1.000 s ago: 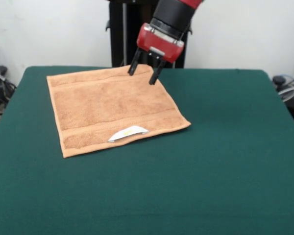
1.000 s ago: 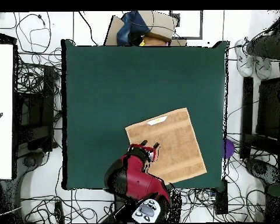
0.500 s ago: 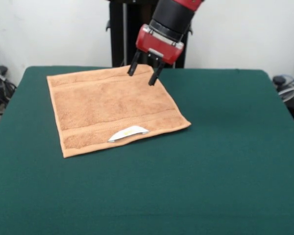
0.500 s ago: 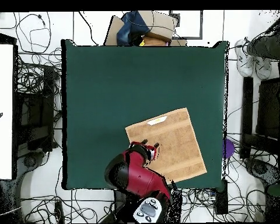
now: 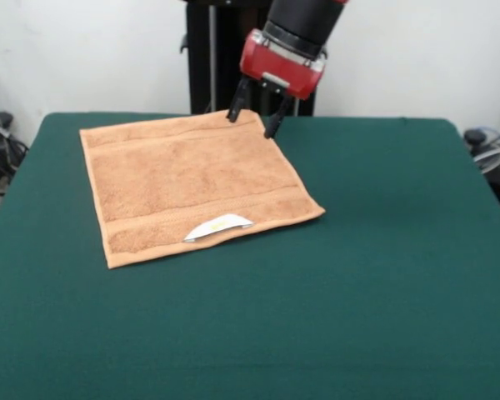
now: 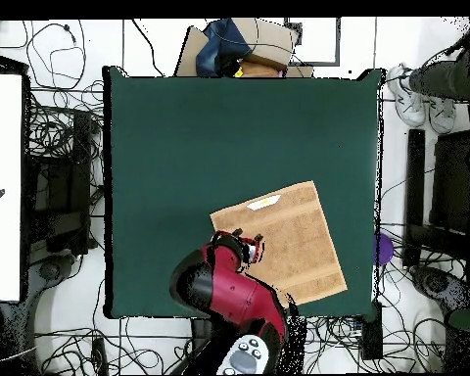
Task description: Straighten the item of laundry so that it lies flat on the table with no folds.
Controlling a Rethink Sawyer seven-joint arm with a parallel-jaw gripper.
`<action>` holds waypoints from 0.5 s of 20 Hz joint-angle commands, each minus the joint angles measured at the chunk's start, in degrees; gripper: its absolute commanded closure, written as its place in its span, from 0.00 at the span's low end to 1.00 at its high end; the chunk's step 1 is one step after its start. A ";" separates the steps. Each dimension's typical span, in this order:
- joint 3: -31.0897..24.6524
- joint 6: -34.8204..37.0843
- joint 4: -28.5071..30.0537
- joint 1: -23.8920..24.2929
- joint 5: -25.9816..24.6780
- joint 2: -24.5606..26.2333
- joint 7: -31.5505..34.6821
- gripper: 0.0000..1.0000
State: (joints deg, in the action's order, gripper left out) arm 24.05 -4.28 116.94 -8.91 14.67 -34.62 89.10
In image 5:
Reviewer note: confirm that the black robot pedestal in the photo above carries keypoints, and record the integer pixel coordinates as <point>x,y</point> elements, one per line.
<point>225,62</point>

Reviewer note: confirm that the dark green table cloth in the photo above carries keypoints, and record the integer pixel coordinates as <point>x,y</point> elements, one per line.
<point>400,250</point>

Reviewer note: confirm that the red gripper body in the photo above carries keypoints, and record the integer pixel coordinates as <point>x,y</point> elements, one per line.
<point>283,68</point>

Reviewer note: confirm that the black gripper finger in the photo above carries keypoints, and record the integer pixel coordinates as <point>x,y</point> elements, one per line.
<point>277,118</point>
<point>237,102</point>

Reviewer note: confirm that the tan terry towel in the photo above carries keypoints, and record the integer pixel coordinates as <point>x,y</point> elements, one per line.
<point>191,179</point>

